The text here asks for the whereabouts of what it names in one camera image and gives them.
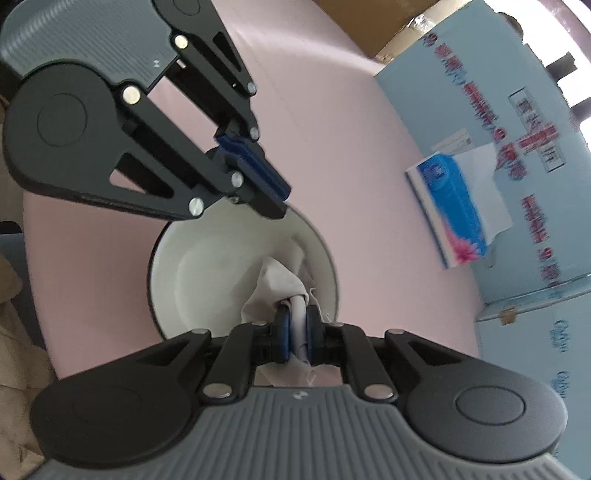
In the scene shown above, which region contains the teal printed blue cardboard panel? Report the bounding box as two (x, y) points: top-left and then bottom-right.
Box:
(475, 276), (591, 403)

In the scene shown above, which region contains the red printed blue cardboard panel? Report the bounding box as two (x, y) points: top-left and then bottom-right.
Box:
(373, 0), (591, 308)

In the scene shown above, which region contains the blue tissue box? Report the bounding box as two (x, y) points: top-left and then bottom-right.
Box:
(405, 143), (515, 268)

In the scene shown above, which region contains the brown cardboard box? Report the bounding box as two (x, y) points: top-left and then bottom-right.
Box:
(316, 0), (476, 63)

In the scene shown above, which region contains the white cloth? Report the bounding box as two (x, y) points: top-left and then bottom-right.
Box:
(240, 244), (331, 387)

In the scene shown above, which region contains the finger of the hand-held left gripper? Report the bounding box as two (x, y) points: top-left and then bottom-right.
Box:
(106, 83), (293, 222)
(168, 0), (260, 155)

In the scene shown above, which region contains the beige blanket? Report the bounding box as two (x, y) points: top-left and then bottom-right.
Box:
(0, 258), (61, 462)

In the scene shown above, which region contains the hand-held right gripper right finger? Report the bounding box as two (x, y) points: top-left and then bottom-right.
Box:
(302, 307), (446, 403)

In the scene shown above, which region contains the white bowl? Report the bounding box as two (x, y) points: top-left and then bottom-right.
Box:
(148, 203), (342, 342)

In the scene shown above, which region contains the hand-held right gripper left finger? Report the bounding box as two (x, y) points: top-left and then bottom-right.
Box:
(157, 310), (294, 403)

